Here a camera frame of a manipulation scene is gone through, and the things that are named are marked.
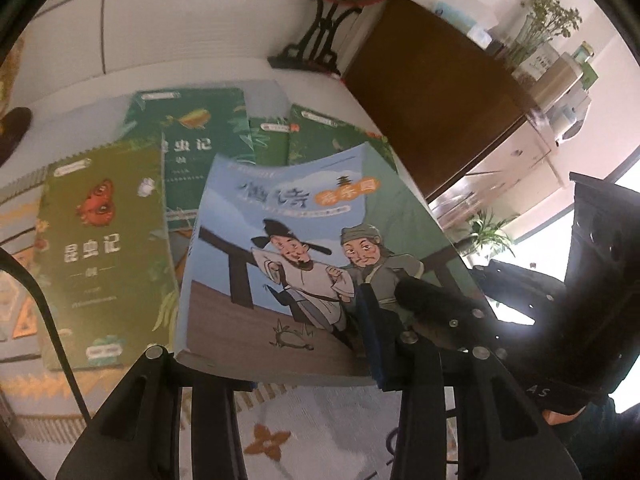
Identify light blue box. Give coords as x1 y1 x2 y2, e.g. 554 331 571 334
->
432 1 498 48

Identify potted green plant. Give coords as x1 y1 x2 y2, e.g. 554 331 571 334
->
457 207 516 268

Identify dried green plant bouquet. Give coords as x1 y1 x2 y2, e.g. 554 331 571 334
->
502 0 583 78

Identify blue book with two men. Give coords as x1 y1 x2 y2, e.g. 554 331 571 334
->
174 141 498 388

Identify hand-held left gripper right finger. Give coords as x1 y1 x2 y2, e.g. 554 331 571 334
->
356 284 583 480

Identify green leafy cover book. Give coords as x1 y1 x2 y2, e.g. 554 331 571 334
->
287 103 401 173
248 117 293 167

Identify green white box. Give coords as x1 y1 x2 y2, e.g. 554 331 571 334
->
570 42 601 92

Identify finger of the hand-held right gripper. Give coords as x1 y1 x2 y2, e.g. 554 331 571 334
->
471 258 569 312
395 276 507 356

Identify patterned blue orange mat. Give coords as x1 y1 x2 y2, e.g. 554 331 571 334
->
0 160 451 480

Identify black cable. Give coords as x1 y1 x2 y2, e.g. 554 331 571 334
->
0 246 93 423

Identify brown cardboard box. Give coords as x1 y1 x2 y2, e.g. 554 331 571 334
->
530 52 585 106

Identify white blue tissue pack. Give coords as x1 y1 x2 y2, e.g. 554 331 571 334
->
545 92 593 146

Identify person's right forearm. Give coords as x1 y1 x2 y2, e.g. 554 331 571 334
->
545 395 640 480

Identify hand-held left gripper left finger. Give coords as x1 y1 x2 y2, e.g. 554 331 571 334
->
57 345 252 480

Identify dark teal book orange flowers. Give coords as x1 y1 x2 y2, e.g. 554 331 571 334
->
122 87 253 233

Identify brown wooden cabinet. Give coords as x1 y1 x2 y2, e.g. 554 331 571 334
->
342 0 591 221

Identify olive green book red bug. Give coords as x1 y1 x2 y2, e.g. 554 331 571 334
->
36 141 181 372

